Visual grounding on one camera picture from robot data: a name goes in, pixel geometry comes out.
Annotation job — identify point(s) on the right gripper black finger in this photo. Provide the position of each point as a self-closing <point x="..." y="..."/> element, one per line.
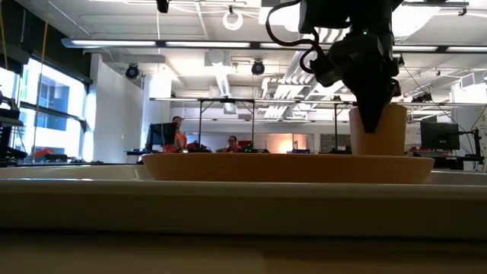
<point x="371" y="106"/>

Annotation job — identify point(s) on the orange plastic cup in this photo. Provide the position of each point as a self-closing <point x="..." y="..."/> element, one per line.
<point x="392" y="133"/>

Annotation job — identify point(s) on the orange plastic plate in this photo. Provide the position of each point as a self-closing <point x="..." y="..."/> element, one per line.
<point x="285" y="169"/>

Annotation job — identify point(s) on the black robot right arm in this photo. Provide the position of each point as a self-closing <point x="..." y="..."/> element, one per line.
<point x="342" y="15"/>

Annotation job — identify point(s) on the beige plastic tray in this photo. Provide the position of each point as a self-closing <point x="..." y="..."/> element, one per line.
<point x="243" y="209"/>

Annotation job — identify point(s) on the blue box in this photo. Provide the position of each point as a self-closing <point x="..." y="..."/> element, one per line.
<point x="300" y="151"/>

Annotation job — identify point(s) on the round black ceiling speaker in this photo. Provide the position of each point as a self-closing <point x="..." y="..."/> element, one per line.
<point x="132" y="71"/>
<point x="258" y="67"/>

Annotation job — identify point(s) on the red box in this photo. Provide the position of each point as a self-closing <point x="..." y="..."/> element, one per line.
<point x="244" y="144"/>

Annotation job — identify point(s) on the person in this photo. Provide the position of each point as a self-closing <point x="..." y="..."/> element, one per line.
<point x="180" y="141"/>
<point x="233" y="142"/>

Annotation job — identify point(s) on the black computer monitor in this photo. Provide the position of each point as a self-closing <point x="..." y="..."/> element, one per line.
<point x="161" y="135"/>

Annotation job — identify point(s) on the long ceiling light bar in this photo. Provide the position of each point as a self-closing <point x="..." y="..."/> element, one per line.
<point x="114" y="43"/>

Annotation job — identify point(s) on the black equipment rack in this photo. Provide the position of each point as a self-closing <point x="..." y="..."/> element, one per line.
<point x="9" y="114"/>

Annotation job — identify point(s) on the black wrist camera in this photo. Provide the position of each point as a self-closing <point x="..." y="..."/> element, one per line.
<point x="325" y="70"/>

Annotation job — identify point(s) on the black overhead camera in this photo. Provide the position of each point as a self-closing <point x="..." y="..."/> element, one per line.
<point x="163" y="5"/>

